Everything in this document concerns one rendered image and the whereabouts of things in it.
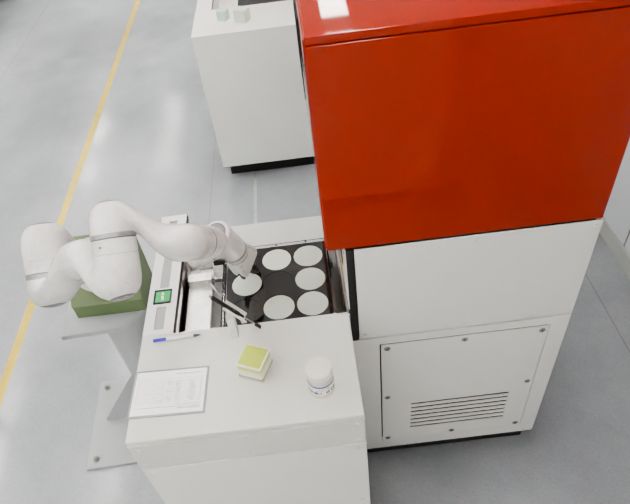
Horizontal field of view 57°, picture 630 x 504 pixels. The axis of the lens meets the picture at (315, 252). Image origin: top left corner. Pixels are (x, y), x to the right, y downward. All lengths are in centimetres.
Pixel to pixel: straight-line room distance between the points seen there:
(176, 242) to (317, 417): 58
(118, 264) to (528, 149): 98
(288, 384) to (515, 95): 92
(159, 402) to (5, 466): 144
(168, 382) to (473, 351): 98
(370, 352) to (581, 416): 116
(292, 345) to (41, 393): 173
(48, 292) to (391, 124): 97
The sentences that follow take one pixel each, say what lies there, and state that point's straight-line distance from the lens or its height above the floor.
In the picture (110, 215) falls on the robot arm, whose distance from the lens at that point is 137.
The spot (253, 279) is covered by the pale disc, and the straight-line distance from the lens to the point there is 197.
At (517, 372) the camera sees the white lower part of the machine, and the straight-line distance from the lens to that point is 220.
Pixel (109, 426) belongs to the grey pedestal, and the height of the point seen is 1.
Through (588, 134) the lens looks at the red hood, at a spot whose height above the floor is 150.
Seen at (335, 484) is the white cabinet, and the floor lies 58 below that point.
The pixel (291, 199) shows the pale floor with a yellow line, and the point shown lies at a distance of 367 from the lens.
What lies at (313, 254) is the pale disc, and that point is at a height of 90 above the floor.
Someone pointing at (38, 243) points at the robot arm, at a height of 132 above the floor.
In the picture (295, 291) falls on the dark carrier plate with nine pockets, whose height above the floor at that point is 90.
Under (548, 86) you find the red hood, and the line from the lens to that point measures 141.
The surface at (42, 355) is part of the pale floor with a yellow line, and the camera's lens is 331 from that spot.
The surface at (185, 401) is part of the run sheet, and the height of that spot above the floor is 97.
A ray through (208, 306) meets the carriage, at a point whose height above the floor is 88.
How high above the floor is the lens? 232
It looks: 45 degrees down
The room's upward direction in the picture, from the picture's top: 7 degrees counter-clockwise
